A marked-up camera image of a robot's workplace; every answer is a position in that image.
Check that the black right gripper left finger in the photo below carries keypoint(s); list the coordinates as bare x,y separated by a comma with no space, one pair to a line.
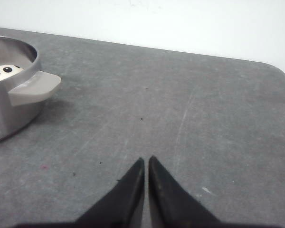
122,206

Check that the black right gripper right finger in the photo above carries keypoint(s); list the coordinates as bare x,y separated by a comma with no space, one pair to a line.
171,206

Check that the panda bun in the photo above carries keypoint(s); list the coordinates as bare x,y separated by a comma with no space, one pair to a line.
7,71

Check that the stainless steel pot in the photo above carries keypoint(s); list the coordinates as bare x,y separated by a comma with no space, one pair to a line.
22,95

